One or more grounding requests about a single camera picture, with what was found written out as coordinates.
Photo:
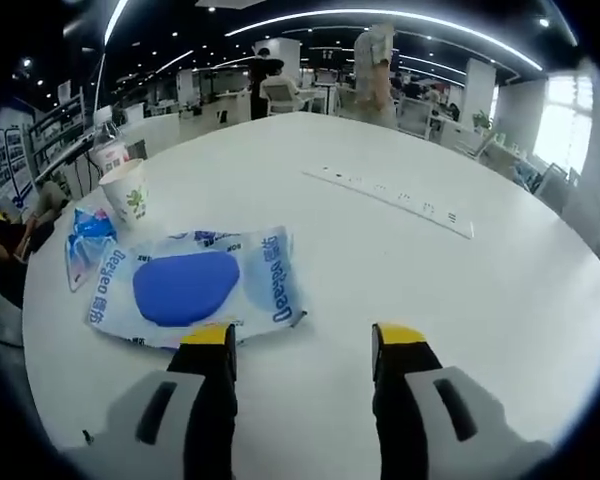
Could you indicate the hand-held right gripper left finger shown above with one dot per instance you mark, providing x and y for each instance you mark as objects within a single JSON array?
[{"x": 210, "y": 415}]

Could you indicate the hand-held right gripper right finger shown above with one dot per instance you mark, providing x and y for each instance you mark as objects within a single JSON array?
[{"x": 397, "y": 415}]

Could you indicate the blue pad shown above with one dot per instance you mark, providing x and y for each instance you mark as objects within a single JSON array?
[{"x": 190, "y": 285}]

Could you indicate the blue tissue pack item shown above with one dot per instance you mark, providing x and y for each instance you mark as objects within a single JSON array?
[{"x": 87, "y": 240}]

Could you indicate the white paper cup item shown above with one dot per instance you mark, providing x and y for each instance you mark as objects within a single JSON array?
[{"x": 127, "y": 200}]

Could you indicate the clear plastic bottle item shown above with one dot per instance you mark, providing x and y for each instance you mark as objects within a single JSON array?
[{"x": 107, "y": 145}]

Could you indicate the white recessed socket strip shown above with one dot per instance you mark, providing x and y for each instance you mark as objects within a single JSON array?
[{"x": 405, "y": 202}]

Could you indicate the grey padded chair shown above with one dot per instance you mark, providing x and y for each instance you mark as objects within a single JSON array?
[{"x": 555, "y": 185}]

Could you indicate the green potted plant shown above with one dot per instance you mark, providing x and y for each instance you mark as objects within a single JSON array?
[{"x": 481, "y": 120}]

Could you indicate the grey storage shelf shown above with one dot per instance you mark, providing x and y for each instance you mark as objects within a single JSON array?
[{"x": 60, "y": 135}]

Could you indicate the white office chair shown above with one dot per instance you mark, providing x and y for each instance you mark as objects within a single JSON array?
[{"x": 282, "y": 99}]

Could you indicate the large bright window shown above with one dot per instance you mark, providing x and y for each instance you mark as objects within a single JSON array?
[{"x": 580, "y": 130}]

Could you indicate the curved ceiling light strip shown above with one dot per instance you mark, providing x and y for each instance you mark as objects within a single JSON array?
[{"x": 280, "y": 22}]

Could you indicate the blue white wall poster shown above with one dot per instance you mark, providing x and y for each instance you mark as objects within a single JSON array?
[{"x": 7, "y": 165}]

